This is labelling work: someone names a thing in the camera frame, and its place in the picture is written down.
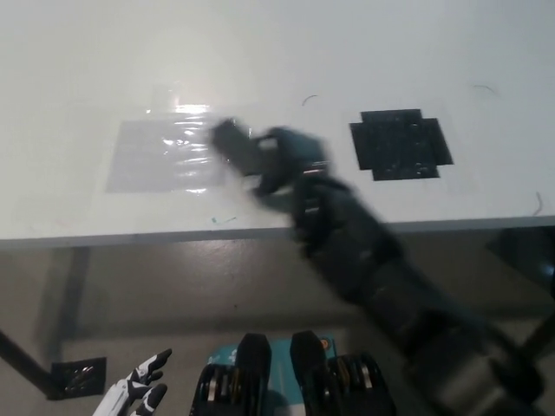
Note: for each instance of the grey rectangle under clear tape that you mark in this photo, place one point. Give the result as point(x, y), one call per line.
point(160, 160)

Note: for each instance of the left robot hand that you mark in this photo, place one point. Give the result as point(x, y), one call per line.
point(141, 381)

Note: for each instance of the black tape marked spot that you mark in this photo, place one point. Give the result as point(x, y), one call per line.
point(401, 145)

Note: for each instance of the black table leg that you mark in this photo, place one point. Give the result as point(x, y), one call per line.
point(539, 338)
point(21, 359)

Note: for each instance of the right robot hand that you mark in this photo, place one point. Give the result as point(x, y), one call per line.
point(295, 151)

